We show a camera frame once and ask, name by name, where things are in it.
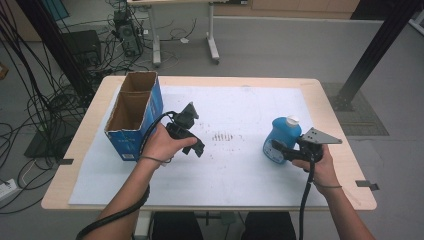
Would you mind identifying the thin black wristband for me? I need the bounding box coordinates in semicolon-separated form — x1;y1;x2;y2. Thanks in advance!
139;155;173;164
313;182;344;190

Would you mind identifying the black square case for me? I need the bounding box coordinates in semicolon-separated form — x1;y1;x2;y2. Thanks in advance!
61;29;103;68

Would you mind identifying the person's right hand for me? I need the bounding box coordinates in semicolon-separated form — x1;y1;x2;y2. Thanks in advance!
292;144;343;196

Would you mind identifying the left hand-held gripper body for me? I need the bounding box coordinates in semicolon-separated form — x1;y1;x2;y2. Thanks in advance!
165;101;200;140

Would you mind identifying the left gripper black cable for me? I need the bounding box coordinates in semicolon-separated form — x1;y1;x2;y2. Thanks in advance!
75;110;176;240

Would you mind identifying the white power strip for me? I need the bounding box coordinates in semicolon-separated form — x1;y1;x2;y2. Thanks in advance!
0;178;18;202

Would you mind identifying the black stand base plate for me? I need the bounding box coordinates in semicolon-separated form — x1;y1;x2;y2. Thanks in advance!
23;126;88;159

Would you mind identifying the blue plastic bottle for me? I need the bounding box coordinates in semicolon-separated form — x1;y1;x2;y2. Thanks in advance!
262;115;303;165

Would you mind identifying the teal panel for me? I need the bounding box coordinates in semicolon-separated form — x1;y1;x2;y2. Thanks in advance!
41;0;70;22

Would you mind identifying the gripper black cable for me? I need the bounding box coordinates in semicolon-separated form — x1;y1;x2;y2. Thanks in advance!
75;110;176;240
298;158;316;240

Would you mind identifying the blue cardboard box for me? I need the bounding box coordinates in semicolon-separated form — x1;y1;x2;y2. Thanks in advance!
104;70;165;162

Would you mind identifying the white desk frame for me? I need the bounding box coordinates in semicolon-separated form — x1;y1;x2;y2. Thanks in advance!
127;0;231;68

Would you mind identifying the wooden cabinet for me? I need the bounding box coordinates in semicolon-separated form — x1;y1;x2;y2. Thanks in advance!
213;0;361;20

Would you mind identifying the black metal stand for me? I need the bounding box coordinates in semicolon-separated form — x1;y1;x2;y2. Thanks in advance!
331;0;424;111
14;0;96;101

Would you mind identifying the person's leg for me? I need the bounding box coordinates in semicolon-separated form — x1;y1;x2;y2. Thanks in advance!
240;211;297;240
151;211;204;240

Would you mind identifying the person's left leg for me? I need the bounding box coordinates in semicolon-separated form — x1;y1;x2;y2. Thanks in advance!
151;211;204;240

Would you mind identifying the tangle of black cables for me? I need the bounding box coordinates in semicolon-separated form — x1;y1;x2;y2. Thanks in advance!
0;0;198;214

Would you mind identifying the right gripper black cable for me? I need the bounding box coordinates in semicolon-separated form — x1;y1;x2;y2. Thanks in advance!
298;158;316;240

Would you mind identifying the white foam board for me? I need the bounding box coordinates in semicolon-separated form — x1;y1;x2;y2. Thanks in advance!
68;85;343;208

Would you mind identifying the black computer tower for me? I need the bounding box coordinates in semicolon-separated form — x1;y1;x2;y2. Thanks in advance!
113;9;144;58

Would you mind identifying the person's left hand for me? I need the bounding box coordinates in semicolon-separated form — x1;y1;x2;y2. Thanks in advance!
141;123;198;165

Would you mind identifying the person's right leg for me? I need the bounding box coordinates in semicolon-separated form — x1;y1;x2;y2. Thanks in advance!
240;211;297;240

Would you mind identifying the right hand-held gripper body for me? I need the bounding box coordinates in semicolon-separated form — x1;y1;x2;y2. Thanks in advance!
296;127;343;164

